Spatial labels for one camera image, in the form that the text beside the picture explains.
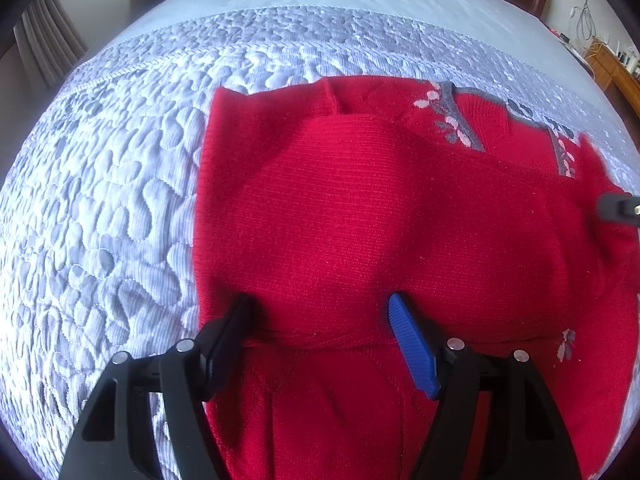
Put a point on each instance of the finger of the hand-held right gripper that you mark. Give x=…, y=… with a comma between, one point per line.
x=617, y=207

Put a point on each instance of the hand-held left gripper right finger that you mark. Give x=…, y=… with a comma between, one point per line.
x=412, y=350

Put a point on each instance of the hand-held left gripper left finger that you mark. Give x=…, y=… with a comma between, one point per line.
x=227, y=340

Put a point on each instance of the red knitted sweater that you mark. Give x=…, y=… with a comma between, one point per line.
x=360, y=220

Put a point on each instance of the grey quilted bedspread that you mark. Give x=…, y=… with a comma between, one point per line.
x=110, y=200

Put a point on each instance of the beige curtain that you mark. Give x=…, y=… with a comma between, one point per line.
x=47, y=35

